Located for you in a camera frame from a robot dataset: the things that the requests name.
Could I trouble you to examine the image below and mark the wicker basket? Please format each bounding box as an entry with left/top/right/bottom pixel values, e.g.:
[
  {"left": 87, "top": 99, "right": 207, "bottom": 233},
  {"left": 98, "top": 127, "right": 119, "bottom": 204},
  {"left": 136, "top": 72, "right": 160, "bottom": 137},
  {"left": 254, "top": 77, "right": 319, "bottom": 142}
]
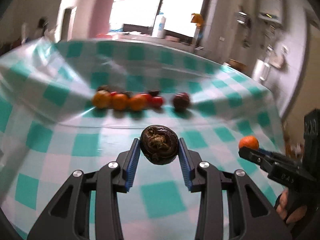
[{"left": 228, "top": 59, "right": 247, "bottom": 71}]

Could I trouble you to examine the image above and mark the orange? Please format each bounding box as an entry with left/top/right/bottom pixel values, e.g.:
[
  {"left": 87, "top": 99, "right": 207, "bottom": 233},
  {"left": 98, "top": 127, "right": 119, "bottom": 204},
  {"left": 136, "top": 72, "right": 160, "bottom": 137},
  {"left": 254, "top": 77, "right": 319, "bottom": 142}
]
[
  {"left": 239, "top": 135, "right": 260, "bottom": 150},
  {"left": 92, "top": 90, "right": 112, "bottom": 109},
  {"left": 110, "top": 93, "right": 130, "bottom": 111},
  {"left": 129, "top": 94, "right": 148, "bottom": 112}
]

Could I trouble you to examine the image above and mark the white appliance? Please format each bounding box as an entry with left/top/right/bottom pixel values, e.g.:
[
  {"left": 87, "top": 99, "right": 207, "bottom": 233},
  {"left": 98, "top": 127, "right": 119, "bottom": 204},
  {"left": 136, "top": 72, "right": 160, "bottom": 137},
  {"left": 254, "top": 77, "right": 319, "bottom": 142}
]
[{"left": 252, "top": 59, "right": 271, "bottom": 83}]

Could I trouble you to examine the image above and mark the person's right hand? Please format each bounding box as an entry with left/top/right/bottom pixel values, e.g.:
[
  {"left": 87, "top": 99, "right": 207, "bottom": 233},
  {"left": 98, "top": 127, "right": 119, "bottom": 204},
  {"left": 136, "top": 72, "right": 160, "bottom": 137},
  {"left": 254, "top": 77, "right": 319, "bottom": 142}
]
[{"left": 274, "top": 190, "right": 308, "bottom": 222}]

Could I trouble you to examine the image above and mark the white wall water heater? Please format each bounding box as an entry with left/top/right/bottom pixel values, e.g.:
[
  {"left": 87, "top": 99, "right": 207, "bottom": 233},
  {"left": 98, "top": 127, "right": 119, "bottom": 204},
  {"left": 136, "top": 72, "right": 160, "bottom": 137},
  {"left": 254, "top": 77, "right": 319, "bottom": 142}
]
[{"left": 258, "top": 0, "right": 285, "bottom": 23}]

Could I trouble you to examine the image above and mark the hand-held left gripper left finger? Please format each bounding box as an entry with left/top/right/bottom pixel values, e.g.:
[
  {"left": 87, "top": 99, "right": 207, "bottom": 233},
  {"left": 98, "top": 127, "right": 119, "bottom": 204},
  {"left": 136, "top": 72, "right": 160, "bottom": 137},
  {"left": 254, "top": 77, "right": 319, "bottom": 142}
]
[{"left": 27, "top": 138, "right": 140, "bottom": 240}]

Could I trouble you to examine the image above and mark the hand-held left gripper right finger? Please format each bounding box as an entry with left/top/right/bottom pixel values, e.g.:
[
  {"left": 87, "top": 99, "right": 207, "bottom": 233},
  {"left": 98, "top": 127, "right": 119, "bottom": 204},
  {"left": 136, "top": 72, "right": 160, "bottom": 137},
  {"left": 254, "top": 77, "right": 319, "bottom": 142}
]
[{"left": 177, "top": 138, "right": 293, "bottom": 240}]

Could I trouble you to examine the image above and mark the dark box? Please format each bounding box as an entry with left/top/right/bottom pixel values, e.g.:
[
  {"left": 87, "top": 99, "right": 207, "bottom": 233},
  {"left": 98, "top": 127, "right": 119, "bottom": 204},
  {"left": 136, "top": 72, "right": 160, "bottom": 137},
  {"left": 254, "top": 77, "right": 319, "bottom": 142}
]
[{"left": 123, "top": 24, "right": 153, "bottom": 34}]

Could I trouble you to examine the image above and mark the pink tall cabinet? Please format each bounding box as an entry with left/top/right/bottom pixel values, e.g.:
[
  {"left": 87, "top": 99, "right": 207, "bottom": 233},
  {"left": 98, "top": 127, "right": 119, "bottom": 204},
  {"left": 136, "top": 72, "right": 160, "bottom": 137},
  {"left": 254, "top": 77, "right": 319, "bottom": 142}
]
[{"left": 94, "top": 0, "right": 118, "bottom": 37}]

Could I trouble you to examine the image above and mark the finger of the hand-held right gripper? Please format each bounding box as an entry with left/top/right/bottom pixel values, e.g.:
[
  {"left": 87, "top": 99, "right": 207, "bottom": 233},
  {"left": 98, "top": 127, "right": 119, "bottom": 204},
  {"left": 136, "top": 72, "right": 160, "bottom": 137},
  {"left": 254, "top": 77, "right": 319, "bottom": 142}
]
[
  {"left": 257, "top": 148, "right": 304, "bottom": 167},
  {"left": 238, "top": 147, "right": 278, "bottom": 174}
]

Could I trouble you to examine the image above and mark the yellow bag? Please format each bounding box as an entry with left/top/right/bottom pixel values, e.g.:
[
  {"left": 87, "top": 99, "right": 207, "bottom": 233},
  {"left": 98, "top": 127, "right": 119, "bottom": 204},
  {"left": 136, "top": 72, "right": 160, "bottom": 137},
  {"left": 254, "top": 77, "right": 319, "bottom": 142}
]
[{"left": 191, "top": 12, "right": 204, "bottom": 28}]

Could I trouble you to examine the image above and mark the white plastic bottle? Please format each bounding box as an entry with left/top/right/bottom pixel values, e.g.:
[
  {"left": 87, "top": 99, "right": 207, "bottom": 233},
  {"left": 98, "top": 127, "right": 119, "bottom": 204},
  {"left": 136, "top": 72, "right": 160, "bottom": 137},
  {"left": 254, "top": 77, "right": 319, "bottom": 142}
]
[{"left": 152, "top": 14, "right": 167, "bottom": 38}]

